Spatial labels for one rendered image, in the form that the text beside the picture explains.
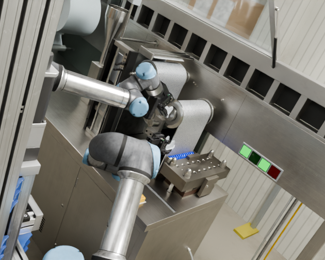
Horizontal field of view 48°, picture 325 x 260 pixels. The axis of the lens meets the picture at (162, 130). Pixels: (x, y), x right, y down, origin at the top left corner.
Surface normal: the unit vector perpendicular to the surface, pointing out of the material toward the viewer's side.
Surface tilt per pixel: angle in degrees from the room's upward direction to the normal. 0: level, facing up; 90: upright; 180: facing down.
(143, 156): 42
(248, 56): 90
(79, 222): 90
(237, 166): 90
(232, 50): 90
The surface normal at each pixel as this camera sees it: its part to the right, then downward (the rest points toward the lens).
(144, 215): 0.37, -0.84
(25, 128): 0.61, 0.55
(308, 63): -0.70, 0.04
